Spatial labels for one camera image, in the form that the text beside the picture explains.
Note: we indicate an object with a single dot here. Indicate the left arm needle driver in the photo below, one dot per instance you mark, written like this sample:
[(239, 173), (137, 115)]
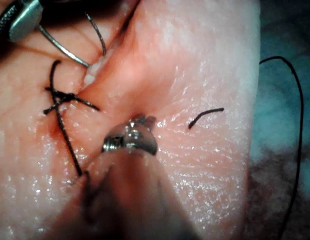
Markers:
[(137, 140)]

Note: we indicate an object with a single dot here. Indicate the right arm needle driver jaw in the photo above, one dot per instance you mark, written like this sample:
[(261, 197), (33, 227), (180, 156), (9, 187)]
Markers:
[(27, 20), (5, 21)]

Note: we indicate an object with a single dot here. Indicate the left arm needle driver jaw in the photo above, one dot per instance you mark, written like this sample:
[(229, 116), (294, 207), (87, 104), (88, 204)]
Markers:
[(147, 121)]

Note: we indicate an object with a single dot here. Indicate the curved steel needle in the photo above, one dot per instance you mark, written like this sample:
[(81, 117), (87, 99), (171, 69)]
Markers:
[(62, 50)]

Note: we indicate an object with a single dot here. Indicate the dark left arm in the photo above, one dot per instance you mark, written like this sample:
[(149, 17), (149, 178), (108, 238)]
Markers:
[(134, 200)]

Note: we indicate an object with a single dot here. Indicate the short black thread piece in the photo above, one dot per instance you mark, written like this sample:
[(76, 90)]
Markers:
[(206, 112)]

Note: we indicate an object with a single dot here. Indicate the tissue pad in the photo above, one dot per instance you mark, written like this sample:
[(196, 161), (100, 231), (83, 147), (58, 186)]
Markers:
[(184, 75)]

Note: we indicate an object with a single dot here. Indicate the black stitching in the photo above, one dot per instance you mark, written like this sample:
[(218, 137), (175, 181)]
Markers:
[(64, 97)]

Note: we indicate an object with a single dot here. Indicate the blue-green cloth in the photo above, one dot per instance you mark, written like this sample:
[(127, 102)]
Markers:
[(275, 112)]

